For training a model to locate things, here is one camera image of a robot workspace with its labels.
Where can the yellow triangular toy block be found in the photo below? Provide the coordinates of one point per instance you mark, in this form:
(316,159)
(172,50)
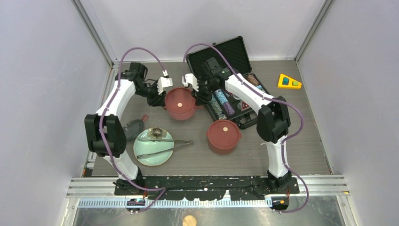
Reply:
(286,82)

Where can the red lunch box lid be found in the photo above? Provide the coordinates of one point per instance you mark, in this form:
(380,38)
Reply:
(223,134)
(179,101)

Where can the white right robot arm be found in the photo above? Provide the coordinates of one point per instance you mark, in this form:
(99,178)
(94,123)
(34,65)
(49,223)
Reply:
(273,121)

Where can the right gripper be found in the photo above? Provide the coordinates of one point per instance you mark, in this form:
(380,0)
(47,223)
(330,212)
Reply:
(201,99)

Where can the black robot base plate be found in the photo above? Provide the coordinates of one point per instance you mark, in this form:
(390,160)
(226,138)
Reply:
(206,188)

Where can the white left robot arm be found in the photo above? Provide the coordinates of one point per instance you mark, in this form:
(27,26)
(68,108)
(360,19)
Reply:
(104,131)

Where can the black spiky sea cucumber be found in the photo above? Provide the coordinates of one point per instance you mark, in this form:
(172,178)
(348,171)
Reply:
(156,133)

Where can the metal tongs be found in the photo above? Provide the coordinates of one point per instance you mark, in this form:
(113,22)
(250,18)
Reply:
(151,147)

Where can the light green ceramic plate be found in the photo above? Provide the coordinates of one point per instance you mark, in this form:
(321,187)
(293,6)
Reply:
(155,160)

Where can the black poker chip case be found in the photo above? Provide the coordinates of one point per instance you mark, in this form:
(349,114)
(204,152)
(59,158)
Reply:
(223,104)

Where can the red steel-lined lunch box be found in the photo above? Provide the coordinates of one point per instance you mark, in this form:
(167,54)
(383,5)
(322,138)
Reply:
(223,143)

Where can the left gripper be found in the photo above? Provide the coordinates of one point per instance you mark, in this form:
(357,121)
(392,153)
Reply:
(159,100)

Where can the round beige object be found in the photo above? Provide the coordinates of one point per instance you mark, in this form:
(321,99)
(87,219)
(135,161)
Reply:
(189,220)

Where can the red lunch box with food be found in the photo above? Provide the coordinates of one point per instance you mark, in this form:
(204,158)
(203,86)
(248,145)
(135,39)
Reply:
(184,116)

